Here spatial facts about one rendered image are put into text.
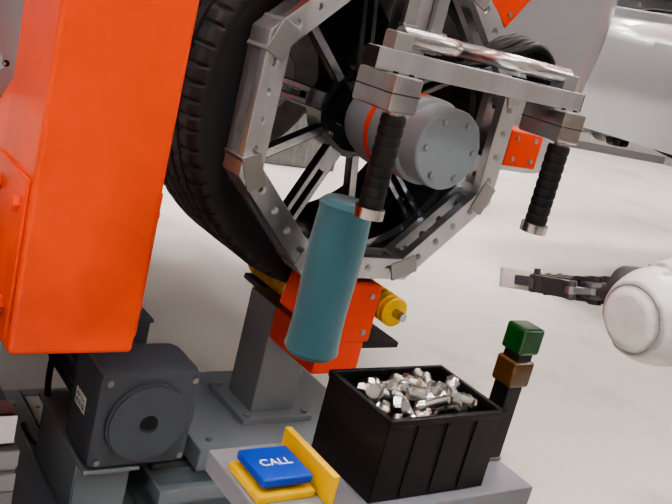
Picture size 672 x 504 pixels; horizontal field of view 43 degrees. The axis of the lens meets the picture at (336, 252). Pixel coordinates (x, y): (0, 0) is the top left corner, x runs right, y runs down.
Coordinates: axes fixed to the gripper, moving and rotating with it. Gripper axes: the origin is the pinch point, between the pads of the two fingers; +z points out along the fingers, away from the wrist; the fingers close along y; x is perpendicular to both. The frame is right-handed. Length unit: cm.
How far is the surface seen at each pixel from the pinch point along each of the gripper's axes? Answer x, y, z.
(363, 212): -8.3, 24.4, 8.8
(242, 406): 32, 8, 59
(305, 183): -12.4, 10.8, 40.0
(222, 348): 36, -35, 134
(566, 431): 54, -116, 68
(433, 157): -17.3, 7.8, 12.4
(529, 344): 8.3, 5.8, -6.9
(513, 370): 12.2, 7.0, -5.4
